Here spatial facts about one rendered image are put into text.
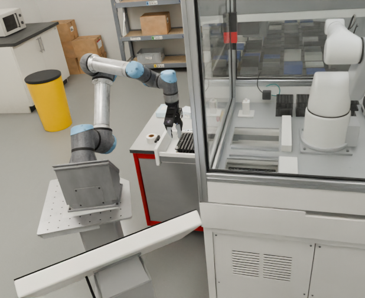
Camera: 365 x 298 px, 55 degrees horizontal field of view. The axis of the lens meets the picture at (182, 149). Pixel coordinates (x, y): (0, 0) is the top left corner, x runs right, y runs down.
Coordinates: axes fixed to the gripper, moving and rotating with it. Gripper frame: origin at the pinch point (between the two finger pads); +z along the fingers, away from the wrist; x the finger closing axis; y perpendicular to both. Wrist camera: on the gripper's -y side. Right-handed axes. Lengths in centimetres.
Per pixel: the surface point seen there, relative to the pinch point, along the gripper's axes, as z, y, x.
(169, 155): 9.3, -3.9, 3.0
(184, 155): 9.2, -3.9, -5.3
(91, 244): 46, -39, 42
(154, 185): 51, 20, 26
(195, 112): -38, -46, -24
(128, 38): 38, 359, 175
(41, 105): 60, 162, 210
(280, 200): 0, -46, -55
